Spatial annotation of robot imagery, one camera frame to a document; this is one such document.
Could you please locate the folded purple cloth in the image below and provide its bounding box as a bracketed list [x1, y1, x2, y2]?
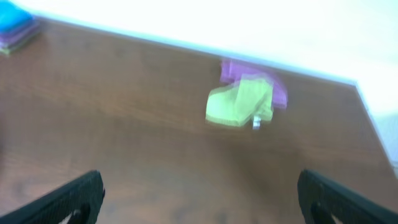
[1, 20, 40, 48]

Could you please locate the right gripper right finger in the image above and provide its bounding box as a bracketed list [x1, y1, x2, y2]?
[297, 170, 397, 224]

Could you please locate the folded green cloth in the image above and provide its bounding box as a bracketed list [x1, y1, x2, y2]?
[1, 37, 35, 55]

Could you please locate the crumpled purple cloth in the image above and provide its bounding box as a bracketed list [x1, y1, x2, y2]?
[220, 59, 288, 109]

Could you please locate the green cloth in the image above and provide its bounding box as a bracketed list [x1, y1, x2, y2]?
[205, 78, 274, 129]
[1, 37, 35, 55]

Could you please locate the blue microfiber cloth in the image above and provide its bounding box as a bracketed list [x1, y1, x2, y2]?
[1, 1, 33, 33]

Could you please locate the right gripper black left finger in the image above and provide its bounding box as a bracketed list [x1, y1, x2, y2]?
[1, 170, 105, 224]

